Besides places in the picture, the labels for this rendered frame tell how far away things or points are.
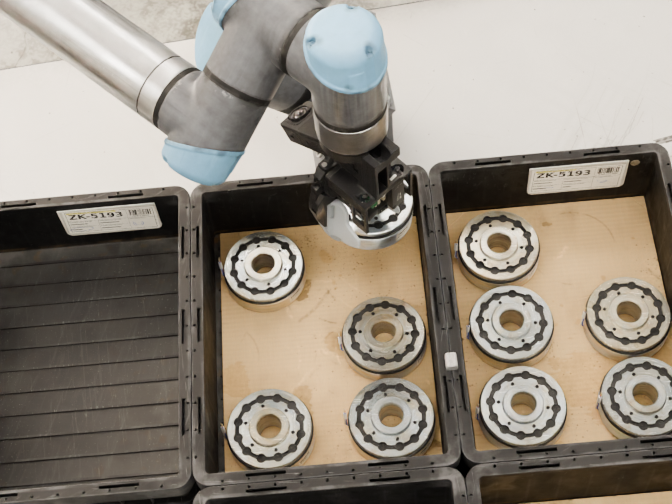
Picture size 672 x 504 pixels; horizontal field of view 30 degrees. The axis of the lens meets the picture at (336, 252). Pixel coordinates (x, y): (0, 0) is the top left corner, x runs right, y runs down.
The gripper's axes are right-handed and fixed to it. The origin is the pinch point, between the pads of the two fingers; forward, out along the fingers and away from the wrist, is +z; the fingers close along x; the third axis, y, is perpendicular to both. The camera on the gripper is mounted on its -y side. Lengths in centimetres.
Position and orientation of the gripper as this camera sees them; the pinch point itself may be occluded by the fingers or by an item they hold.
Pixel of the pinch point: (348, 216)
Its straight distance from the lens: 147.0
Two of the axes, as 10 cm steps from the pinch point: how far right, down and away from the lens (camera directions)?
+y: 6.9, 6.0, -3.9
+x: 7.2, -6.2, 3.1
